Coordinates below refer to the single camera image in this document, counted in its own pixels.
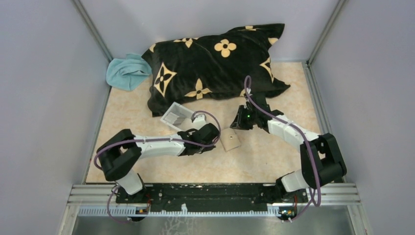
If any aluminium frame rail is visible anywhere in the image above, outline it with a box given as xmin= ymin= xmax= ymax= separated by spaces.
xmin=67 ymin=183 xmax=361 ymax=219

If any light blue cloth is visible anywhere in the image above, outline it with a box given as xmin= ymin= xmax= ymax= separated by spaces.
xmin=106 ymin=53 xmax=152 ymax=91

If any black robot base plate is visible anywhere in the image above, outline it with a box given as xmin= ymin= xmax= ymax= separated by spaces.
xmin=115 ymin=183 xmax=308 ymax=212

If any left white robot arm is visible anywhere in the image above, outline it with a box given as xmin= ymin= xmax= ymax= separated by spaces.
xmin=93 ymin=118 xmax=221 ymax=203

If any white plastic card box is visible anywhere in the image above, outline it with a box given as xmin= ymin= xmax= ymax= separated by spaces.
xmin=160 ymin=102 xmax=207 ymax=131

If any black floral pillow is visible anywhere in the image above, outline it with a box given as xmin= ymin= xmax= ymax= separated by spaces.
xmin=142 ymin=23 xmax=289 ymax=117

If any beige card holder wallet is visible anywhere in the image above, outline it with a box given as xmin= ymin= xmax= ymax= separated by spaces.
xmin=220 ymin=128 xmax=241 ymax=152

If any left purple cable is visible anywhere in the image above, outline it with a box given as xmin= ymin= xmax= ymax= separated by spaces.
xmin=94 ymin=110 xmax=222 ymax=224

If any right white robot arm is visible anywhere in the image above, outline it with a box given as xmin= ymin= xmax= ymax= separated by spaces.
xmin=230 ymin=94 xmax=347 ymax=202

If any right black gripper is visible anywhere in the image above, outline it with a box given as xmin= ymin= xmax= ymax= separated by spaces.
xmin=231 ymin=105 xmax=258 ymax=130

